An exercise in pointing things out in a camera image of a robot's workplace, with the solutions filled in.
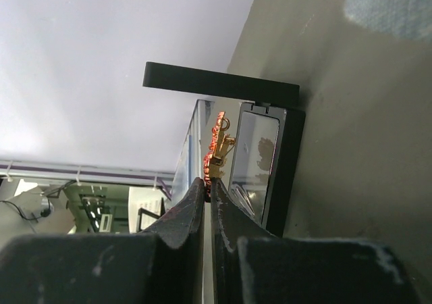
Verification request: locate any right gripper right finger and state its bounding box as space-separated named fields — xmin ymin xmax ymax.
xmin=211 ymin=178 xmax=420 ymax=303

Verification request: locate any grey button-up shirt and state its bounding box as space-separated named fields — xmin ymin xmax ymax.
xmin=344 ymin=0 xmax=431 ymax=43

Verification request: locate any black open jewelry box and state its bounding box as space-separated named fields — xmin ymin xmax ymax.
xmin=143 ymin=61 xmax=305 ymax=236

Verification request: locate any orange gold brooch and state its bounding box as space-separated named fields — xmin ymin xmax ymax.
xmin=203 ymin=111 xmax=236 ymax=197

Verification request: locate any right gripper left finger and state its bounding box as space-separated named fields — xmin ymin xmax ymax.
xmin=1 ymin=178 xmax=206 ymax=303

